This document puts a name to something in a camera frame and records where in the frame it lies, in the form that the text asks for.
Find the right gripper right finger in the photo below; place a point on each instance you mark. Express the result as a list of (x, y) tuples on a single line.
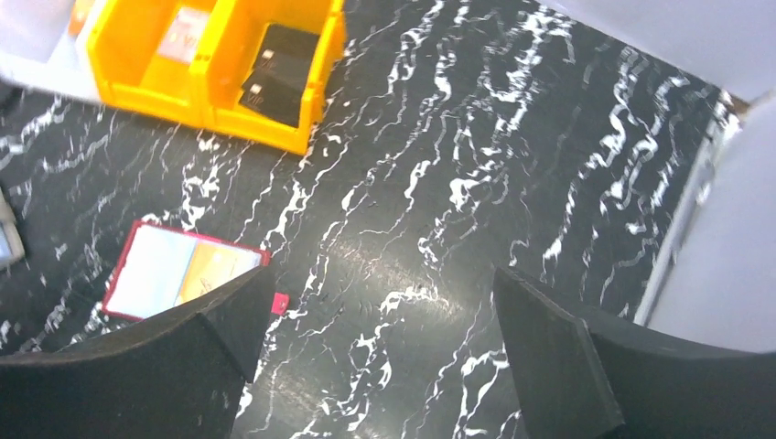
[(580, 372)]

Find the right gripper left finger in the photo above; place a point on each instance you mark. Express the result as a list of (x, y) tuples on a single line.
[(178, 374)]

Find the red leather card holder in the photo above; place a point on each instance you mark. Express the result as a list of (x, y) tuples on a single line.
[(151, 268)]

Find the black vip credit card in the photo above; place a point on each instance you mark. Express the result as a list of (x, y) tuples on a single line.
[(274, 98)]

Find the grey card holder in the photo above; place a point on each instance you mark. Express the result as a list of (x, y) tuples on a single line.
[(12, 247)]

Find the black card in bin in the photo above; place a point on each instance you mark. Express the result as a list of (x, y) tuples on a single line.
[(286, 51)]

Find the id card in bin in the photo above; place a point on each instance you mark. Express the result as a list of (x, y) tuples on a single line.
[(181, 40)]

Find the orange bin middle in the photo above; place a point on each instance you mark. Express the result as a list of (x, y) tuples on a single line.
[(130, 75)]

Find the orange bin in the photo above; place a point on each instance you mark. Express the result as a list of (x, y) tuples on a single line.
[(130, 75), (250, 21)]

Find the orange bin right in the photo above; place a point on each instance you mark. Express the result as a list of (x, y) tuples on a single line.
[(250, 21)]

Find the white plastic bin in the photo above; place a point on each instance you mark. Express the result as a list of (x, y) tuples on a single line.
[(39, 52)]

